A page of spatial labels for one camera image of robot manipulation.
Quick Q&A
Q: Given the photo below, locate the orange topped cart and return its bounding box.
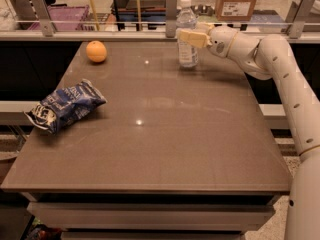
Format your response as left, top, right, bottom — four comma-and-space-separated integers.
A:
110, 0, 166, 28

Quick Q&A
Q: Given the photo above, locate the yellow pole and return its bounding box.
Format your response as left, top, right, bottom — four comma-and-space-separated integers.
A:
89, 0, 100, 31

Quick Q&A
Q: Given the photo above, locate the blue labelled plastic bottle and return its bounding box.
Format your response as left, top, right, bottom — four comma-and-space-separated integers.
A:
176, 0, 198, 68

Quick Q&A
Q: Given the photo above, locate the left metal railing bracket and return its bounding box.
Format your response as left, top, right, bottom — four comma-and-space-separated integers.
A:
31, 0, 55, 37

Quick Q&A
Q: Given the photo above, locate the orange fruit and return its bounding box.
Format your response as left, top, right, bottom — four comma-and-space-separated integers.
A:
86, 41, 107, 63

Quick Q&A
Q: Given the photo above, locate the grey table with drawers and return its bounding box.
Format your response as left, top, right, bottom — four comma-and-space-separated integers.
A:
2, 42, 291, 240

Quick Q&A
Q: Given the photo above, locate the right metal railing bracket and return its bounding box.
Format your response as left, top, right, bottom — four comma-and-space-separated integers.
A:
286, 0, 320, 39

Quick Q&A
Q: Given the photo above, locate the middle metal railing bracket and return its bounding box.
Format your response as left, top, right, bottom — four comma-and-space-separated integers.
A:
165, 0, 177, 38

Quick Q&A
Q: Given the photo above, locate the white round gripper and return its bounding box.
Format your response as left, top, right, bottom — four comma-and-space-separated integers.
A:
177, 22, 237, 58

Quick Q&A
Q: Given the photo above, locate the metal railing bracket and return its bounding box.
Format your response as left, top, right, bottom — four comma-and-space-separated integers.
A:
165, 0, 177, 38
286, 0, 320, 39
31, 0, 55, 37

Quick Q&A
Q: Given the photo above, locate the purple plastic crate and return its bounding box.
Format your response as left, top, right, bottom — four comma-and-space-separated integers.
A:
28, 4, 91, 32

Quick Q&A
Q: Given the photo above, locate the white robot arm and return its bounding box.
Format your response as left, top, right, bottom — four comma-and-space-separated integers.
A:
177, 23, 320, 240

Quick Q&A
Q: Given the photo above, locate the blue chip bag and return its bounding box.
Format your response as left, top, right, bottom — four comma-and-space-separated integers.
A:
25, 79, 107, 134

